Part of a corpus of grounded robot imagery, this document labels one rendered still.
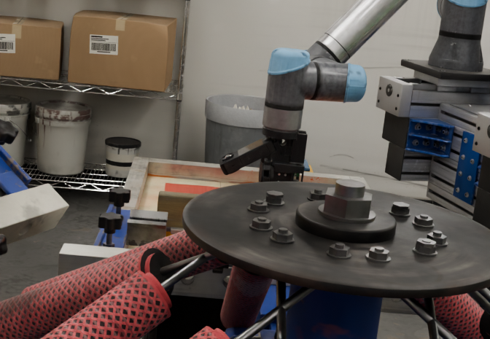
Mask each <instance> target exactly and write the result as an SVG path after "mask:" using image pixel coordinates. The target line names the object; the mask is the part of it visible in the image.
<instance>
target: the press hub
mask: <svg viewBox="0 0 490 339"><path fill-rule="evenodd" d="M182 225H183V228H184V231H185V232H186V234H187V235H188V236H189V237H190V239H191V240H192V241H193V242H194V243H196V244H197V245H198V246H199V247H201V248H202V249H203V250H205V251H206V252H208V253H209V254H211V255H213V256H215V257H217V258H219V259H220V260H222V261H225V262H227V263H229V264H231V265H234V266H236V267H238V268H241V269H243V270H247V271H249V272H251V273H255V274H257V275H260V276H264V277H267V278H271V279H274V280H277V281H282V282H285V283H288V284H290V289H289V297H290V296H291V295H293V294H294V293H295V292H296V291H298V290H299V289H300V288H302V287H307V288H311V289H314V291H312V292H311V293H310V294H309V295H307V296H306V297H304V298H303V299H302V300H301V301H299V302H298V303H297V304H295V305H294V306H292V307H291V308H290V309H289V310H288V311H287V318H286V321H287V339H377V334H378V325H379V319H380V314H381V305H382V300H383V297H385V298H432V297H448V296H454V295H463V294H467V293H471V292H475V291H478V290H481V289H485V288H487V287H490V229H488V228H487V227H485V226H483V225H482V224H480V223H478V222H476V221H474V220H472V219H470V218H468V217H465V216H463V215H461V214H458V213H456V212H454V211H451V210H448V209H445V208H443V207H440V206H436V205H434V204H431V203H427V202H424V201H421V200H417V199H413V198H409V197H405V196H401V195H396V194H392V193H388V192H382V191H378V190H370V189H365V184H364V183H362V182H359V181H356V180H352V179H339V180H337V181H336V183H335V184H325V183H316V182H253V183H246V184H235V185H230V186H226V187H220V188H217V189H214V190H210V191H208V192H205V193H202V194H200V195H198V196H196V197H195V198H193V199H192V200H191V201H190V202H189V203H188V204H187V205H186V206H185V208H184V210H183V213H182Z"/></svg>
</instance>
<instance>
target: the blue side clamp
mask: <svg viewBox="0 0 490 339"><path fill-rule="evenodd" d="M106 212H107V213H109V212H114V213H116V209H114V204H109V207H108V209H107V211H106ZM130 212H131V210H123V209H121V214H122V215H123V221H122V226H121V229H120V230H116V231H115V233H113V234H112V242H113V243H114V247H115V248H124V247H125V242H126V239H127V235H128V234H127V226H128V224H127V221H128V219H130ZM104 242H106V233H105V232H104V228H100V230H99V232H98V235H97V238H96V241H95V243H94V246H103V243H104Z"/></svg>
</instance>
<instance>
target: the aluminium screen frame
mask: <svg viewBox="0 0 490 339"><path fill-rule="evenodd" d="M259 170H260V168H255V167H246V166H245V167H243V168H241V169H239V170H238V171H236V172H235V173H232V174H228V175H224V174H223V172H222V169H221V168H220V165H219V164H213V163H198V162H190V161H181V160H166V159H157V158H148V157H134V159H133V163H132V166H131V169H130V171H129V174H128V177H127V179H126V182H125V186H124V189H127V190H131V199H130V201H129V203H125V205H124V206H123V207H122V208H121V209H123V210H131V209H137V210H138V209H139V204H140V201H141V197H142V193H143V191H144V185H145V183H146V180H147V176H159V177H168V178H177V179H192V180H201V181H210V182H225V183H234V184H246V183H253V182H259ZM339 179H352V180H356V181H359V182H362V183H364V184H365V189H370V188H369V186H368V184H367V182H366V181H365V179H364V177H358V176H343V175H335V174H319V173H311V172H304V174H303V182H316V183H325V184H335V183H336V181H337V180H339ZM171 295H179V296H189V297H206V298H215V299H224V298H225V296H219V295H202V294H192V293H183V292H172V293H171ZM381 312H384V313H401V314H412V315H417V314H416V313H415V312H413V311H396V310H387V309H381Z"/></svg>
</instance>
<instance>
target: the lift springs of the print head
mask: <svg viewBox="0 0 490 339"><path fill-rule="evenodd" d="M227 264H229V263H227V262H225V261H222V260H220V259H219V258H217V257H215V256H213V255H211V254H209V253H208V252H206V251H205V250H203V249H202V248H201V247H199V246H198V245H197V244H196V243H194V242H193V241H192V240H191V239H190V237H189V236H188V235H187V234H186V232H185V231H184V230H183V231H181V232H178V233H175V234H173V235H170V236H167V237H165V238H161V239H159V240H156V241H153V242H151V243H147V244H145V245H143V246H139V247H136V248H135V249H131V250H128V251H126V252H123V253H120V254H117V255H115V256H112V257H109V258H106V259H104V260H101V261H98V262H94V263H93V264H90V265H86V266H85V267H82V268H78V269H76V270H73V271H70V272H68V273H64V274H62V275H59V276H56V277H54V278H51V279H48V280H46V281H43V282H40V283H38V284H35V285H32V286H29V287H27V288H25V289H24V290H23V292H22V293H21V295H17V296H15V297H11V298H9V299H6V300H3V301H1V302H0V339H39V338H41V339H140V338H141V337H143V336H144V335H146V334H147V333H148V332H149V331H151V330H153V329H154V328H155V327H156V326H158V325H159V324H161V323H162V322H164V321H165V320H166V319H167V318H169V317H170V316H171V312H170V309H169V308H171V307H172V302H171V299H170V297H169V296H170V295H171V293H172V292H173V289H174V285H175V284H176V283H177V282H178V281H180V280H182V279H184V278H188V277H191V276H194V275H197V274H199V273H203V272H206V271H208V270H212V269H215V268H218V267H221V266H223V265H227ZM272 280H273V279H271V278H267V277H264V276H260V275H257V274H255V273H251V272H249V271H247V270H243V269H241V268H238V267H236V266H234V265H233V267H232V270H231V274H230V278H229V282H228V285H227V290H226V293H225V298H224V301H223V304H222V309H221V313H220V318H221V321H222V324H223V325H224V327H225V328H226V329H227V328H231V327H244V328H248V329H246V330H245V331H244V332H242V333H241V334H240V335H239V336H237V337H236V338H234V339H251V338H252V337H254V336H255V335H256V334H257V333H258V332H260V331H261V330H263V329H264V328H265V327H267V326H268V325H269V324H270V323H271V322H273V321H274V320H276V339H287V321H286V311H288V310H289V309H290V308H291V307H292V306H294V305H295V304H297V303H298V302H299V301H301V300H302V299H303V298H304V297H306V296H307V295H309V294H310V293H311V292H312V291H314V289H311V288H307V287H302V288H300V289H299V290H298V291H296V292H295V293H294V294H293V295H291V296H290V297H288V298H287V299H286V283H285V282H282V281H277V280H276V307H275V308H274V309H273V310H272V311H270V312H269V313H267V314H266V315H265V316H264V317H262V318H261V319H260V320H258V321H257V322H255V320H256V318H257V315H258V313H259V311H260V309H261V306H262V304H263V301H264V299H265V296H266V295H267V292H268V289H269V287H270V285H271V282H272ZM468 294H469V295H470V296H471V297H472V298H473V299H474V300H475V301H476V302H477V303H478V304H477V303H476V302H475V301H474V300H473V299H472V298H471V297H470V296H469V295H468ZM468 294H463V295H454V296H448V297H432V298H400V299H401V300H402V301H403V302H404V303H405V304H406V305H408V306H409V307H410V308H411V309H412V310H413V311H414V312H415V313H416V314H417V315H418V316H420V317H421V318H422V319H423V320H424V321H425V322H426V323H427V325H428V330H429V339H440V338H439V336H440V337H442V338H443V339H490V291H489V290H488V289H487V288H485V289H481V290H478V291H475V292H471V293H468ZM254 322H255V323H254ZM190 339H230V338H229V337H228V336H227V335H226V334H225V333H224V332H223V331H222V330H221V329H219V328H216V329H215V330H213V329H212V328H210V327H207V326H205V327H204V328H203V329H202V330H200V331H199V332H197V333H196V334H195V335H193V336H192V337H191V338H190Z"/></svg>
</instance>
